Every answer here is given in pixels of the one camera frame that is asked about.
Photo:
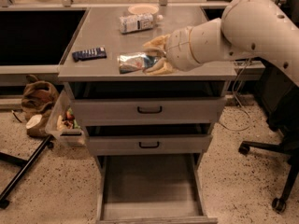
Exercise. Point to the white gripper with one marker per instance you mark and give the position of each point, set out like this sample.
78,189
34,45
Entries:
179,50

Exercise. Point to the silver blue redbull can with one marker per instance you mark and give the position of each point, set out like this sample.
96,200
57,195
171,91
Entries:
137,61

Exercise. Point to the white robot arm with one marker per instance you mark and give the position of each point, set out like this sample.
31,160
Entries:
246,29

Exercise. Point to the grey drawer cabinet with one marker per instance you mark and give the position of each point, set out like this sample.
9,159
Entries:
100,29

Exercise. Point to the grey top drawer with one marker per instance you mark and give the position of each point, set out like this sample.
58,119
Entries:
145,102

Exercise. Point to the grey drawer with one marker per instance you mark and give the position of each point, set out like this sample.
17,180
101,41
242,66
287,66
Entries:
151,189
145,102
147,139

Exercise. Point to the grey middle drawer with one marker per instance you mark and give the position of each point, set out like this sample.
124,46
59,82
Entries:
147,139

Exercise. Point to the grey bottom drawer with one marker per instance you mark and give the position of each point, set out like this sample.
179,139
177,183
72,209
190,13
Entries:
151,189

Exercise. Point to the white plastic bottle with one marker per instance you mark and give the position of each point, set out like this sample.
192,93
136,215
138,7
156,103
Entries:
138,22

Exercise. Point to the beige round plate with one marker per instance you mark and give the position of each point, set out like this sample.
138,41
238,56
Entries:
143,8

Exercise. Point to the dark blue snack bar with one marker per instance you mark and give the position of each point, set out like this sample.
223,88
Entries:
89,54

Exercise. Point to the clear plastic bin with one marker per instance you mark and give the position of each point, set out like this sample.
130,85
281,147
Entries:
62,125

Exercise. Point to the brown paper bag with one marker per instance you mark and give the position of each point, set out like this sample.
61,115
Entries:
38,99

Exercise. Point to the black office chair base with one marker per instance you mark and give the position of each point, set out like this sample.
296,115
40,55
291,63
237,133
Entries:
286,116

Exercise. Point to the black metal floor stand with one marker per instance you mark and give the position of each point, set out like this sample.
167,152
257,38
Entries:
24,165

